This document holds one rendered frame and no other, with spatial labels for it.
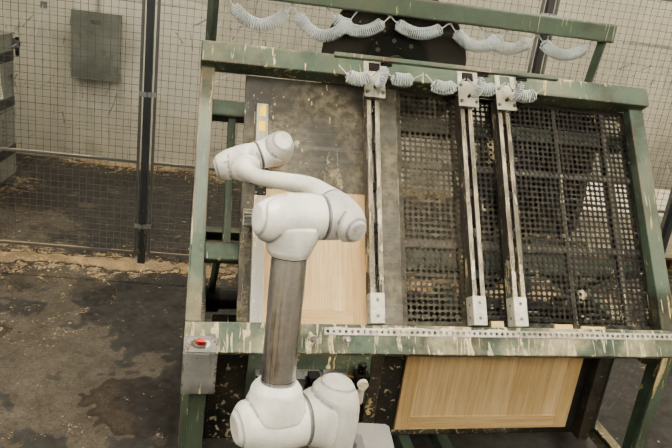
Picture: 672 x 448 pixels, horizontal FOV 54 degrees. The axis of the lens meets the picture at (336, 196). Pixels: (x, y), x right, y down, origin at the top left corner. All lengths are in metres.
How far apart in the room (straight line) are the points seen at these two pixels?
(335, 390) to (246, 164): 0.79
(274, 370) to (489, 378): 1.60
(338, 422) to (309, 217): 0.64
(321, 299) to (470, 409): 1.03
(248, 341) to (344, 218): 0.97
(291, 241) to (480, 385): 1.76
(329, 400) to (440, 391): 1.31
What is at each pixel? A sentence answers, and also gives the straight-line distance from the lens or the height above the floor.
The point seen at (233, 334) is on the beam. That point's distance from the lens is 2.63.
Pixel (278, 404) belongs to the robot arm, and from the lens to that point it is 1.93.
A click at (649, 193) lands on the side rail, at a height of 1.44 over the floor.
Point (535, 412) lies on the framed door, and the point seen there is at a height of 0.34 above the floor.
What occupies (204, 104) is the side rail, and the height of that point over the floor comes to 1.66.
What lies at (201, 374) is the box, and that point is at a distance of 2.45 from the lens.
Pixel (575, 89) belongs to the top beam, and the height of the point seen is 1.87.
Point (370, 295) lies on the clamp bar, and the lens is 2.73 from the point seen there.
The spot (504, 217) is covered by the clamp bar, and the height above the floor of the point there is 1.31.
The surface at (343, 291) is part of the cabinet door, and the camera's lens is 2.76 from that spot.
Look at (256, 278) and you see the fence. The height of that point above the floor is 1.05.
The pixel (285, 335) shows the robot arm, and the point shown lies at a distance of 1.87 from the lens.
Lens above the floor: 2.20
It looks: 17 degrees down
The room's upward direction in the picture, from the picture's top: 8 degrees clockwise
